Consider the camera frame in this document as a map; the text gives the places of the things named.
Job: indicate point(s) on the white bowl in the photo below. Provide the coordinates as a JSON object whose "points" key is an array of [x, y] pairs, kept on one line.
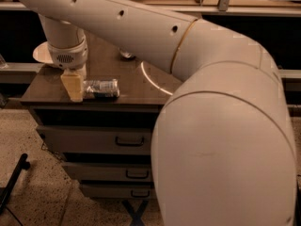
{"points": [[42, 54]]}

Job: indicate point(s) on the grey drawer cabinet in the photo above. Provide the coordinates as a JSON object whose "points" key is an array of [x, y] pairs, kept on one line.
{"points": [[143, 92]]}

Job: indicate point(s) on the black left stand leg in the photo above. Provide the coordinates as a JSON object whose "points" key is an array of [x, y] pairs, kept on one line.
{"points": [[5, 192]]}

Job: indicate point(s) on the metal window rail frame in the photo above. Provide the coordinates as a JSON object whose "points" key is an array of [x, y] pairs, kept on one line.
{"points": [[219, 3]]}

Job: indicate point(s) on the grey drawer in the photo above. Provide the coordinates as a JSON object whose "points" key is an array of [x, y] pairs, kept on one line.
{"points": [[108, 172], [143, 192], [107, 140]]}

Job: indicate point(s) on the top grey drawer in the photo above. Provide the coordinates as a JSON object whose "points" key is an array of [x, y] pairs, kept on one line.
{"points": [[107, 140]]}

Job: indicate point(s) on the middle grey drawer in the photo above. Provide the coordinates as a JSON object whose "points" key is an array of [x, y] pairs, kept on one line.
{"points": [[108, 172]]}

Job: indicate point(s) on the bottom grey drawer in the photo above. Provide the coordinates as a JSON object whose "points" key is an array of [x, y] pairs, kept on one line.
{"points": [[143, 192]]}

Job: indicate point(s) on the blue pepsi can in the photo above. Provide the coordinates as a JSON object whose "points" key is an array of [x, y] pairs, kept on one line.
{"points": [[126, 55]]}

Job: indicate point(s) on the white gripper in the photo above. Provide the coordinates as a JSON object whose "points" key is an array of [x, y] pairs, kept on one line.
{"points": [[67, 57]]}

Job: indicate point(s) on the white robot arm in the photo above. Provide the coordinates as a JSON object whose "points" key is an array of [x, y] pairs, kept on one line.
{"points": [[222, 150]]}

